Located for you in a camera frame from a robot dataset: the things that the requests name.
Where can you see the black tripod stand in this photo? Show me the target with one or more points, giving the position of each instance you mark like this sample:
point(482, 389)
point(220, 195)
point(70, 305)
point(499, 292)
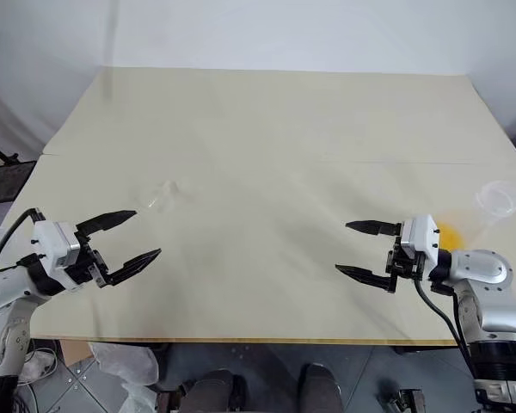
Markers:
point(0, 150)

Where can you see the large clear cup, orange liquid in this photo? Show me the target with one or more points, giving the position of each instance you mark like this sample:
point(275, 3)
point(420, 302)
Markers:
point(496, 206)

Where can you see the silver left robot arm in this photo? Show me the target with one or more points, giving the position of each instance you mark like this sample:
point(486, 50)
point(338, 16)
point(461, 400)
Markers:
point(4, 297)

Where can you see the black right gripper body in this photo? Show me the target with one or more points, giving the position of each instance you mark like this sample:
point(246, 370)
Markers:
point(402, 264)

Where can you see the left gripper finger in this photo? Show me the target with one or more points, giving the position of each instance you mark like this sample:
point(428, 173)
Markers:
point(107, 219)
point(133, 264)

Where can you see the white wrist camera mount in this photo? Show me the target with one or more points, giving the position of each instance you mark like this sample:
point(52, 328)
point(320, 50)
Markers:
point(421, 241)
point(51, 245)

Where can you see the clear crumpled plastic bag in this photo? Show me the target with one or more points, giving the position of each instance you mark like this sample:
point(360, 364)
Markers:
point(127, 365)

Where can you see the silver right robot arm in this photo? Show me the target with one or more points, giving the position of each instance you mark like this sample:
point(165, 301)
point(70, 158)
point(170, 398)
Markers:
point(490, 301)

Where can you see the black mesh panel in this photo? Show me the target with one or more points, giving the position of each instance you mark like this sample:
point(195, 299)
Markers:
point(4, 180)

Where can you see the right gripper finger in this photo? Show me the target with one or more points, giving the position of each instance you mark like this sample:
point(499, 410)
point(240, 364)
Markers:
point(370, 227)
point(363, 275)

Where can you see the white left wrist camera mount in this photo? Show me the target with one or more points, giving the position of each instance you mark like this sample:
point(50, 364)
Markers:
point(51, 245)

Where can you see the brown cardboard box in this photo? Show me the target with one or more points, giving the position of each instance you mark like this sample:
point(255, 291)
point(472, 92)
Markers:
point(75, 350)

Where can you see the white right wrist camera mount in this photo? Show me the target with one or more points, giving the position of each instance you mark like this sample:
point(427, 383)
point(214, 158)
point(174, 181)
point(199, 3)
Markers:
point(421, 241)

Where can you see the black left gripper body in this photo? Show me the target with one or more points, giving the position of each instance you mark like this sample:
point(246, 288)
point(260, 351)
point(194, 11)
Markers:
point(86, 266)

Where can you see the dark rounded shape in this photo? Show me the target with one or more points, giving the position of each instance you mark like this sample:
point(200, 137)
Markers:
point(210, 391)
point(320, 387)

